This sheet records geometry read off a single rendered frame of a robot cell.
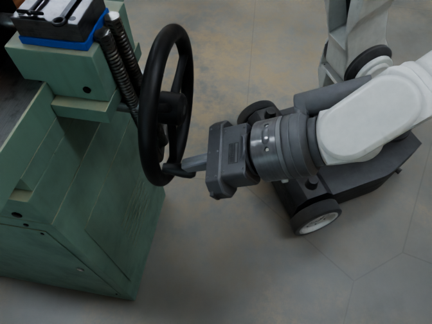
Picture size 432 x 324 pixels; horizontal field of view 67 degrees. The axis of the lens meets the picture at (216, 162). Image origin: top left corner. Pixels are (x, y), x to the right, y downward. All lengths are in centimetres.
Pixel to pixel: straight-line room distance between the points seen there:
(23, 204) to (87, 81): 22
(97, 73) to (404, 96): 40
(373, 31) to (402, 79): 60
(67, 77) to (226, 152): 27
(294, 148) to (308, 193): 82
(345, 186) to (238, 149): 92
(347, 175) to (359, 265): 35
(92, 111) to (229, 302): 91
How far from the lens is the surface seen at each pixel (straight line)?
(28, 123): 56
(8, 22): 63
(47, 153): 60
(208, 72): 191
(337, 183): 133
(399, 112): 38
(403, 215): 158
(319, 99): 44
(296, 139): 41
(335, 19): 102
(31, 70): 58
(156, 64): 49
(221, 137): 48
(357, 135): 38
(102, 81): 53
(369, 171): 141
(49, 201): 63
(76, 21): 50
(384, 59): 103
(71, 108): 58
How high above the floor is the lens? 125
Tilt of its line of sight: 57 degrees down
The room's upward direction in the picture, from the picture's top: straight up
